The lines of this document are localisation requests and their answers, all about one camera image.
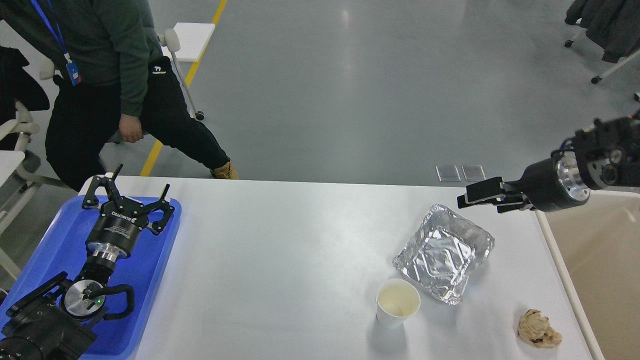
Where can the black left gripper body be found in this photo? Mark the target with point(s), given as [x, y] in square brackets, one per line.
[118, 227]

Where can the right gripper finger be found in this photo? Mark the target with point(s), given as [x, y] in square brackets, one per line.
[519, 204]
[486, 192]

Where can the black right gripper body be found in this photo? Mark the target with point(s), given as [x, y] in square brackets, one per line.
[551, 185]

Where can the white paper cup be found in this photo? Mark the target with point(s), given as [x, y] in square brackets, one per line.
[396, 300]

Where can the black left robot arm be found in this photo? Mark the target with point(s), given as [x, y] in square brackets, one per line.
[88, 288]

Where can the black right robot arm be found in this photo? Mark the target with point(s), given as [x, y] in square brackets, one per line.
[605, 154]

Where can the right floor socket plate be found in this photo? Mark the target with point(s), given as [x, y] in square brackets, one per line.
[473, 173]

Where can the floor socket plate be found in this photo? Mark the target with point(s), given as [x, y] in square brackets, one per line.
[473, 173]
[448, 173]

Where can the left floor socket plate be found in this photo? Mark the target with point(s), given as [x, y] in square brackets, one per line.
[448, 173]

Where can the blue plastic tray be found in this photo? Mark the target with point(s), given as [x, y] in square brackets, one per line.
[62, 249]

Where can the beige plastic bin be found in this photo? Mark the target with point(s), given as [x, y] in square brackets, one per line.
[596, 248]

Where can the aluminium foil tray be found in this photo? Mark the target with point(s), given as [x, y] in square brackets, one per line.
[443, 252]

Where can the crumpled brown paper ball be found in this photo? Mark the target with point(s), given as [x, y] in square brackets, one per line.
[536, 330]

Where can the seated person green sweater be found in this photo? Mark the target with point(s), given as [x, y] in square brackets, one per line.
[113, 78]

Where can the white chair at left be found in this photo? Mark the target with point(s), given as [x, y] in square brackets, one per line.
[21, 94]

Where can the white board on floor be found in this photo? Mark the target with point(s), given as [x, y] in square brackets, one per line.
[186, 41]

